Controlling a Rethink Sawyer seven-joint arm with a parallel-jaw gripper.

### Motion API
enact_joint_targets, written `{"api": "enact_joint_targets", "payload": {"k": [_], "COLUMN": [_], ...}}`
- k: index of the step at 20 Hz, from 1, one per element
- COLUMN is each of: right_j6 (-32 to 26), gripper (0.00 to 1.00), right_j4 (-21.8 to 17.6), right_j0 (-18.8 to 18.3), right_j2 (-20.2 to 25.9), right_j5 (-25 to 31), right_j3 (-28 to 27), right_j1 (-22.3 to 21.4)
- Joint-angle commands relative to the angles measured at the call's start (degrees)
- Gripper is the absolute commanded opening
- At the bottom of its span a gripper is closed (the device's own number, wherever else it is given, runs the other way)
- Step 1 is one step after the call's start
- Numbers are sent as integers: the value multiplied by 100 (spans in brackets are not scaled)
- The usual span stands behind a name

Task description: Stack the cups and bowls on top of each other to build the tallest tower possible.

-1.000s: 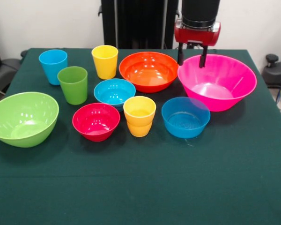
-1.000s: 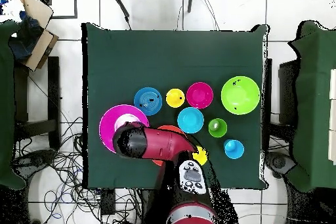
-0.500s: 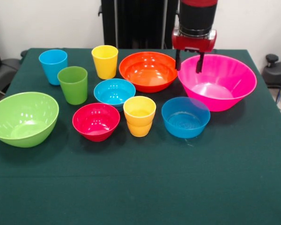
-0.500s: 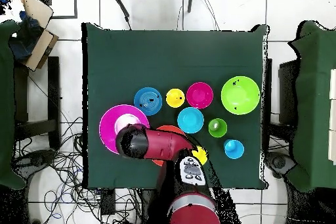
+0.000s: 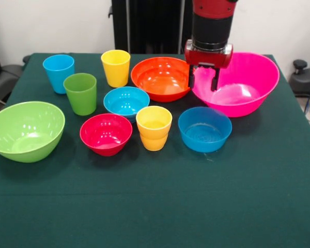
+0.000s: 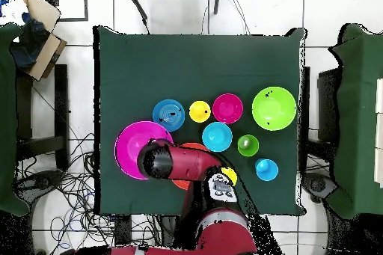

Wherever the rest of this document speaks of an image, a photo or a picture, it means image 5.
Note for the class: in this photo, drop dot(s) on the tall yellow cup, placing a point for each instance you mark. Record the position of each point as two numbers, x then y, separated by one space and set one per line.
116 75

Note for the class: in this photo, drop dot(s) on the blue cup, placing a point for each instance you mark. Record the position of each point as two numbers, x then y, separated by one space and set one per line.
56 75

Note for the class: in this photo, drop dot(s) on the dark green table cloth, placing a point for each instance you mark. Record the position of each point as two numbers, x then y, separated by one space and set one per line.
155 193

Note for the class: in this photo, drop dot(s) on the large green bowl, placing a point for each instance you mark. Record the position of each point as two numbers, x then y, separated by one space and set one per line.
25 131

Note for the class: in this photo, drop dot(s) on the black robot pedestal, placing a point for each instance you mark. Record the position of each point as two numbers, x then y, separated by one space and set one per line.
155 25

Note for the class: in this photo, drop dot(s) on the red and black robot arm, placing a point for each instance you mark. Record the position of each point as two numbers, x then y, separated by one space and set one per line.
211 28

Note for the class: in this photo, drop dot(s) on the large pink bowl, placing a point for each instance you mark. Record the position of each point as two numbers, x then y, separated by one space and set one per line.
248 77

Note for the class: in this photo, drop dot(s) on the green cup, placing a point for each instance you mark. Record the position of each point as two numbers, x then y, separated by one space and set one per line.
81 98

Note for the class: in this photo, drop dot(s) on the short yellow cup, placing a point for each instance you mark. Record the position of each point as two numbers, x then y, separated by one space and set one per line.
153 143
153 121

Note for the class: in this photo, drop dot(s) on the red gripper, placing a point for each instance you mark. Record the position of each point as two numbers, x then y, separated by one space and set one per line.
209 58

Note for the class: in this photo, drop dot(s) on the small red bowl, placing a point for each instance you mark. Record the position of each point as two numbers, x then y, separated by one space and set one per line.
106 134

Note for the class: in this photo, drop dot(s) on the dark blue bowl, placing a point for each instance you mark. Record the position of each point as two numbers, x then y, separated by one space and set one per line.
204 137

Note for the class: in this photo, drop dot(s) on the orange bowl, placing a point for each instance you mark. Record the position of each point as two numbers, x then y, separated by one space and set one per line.
160 80

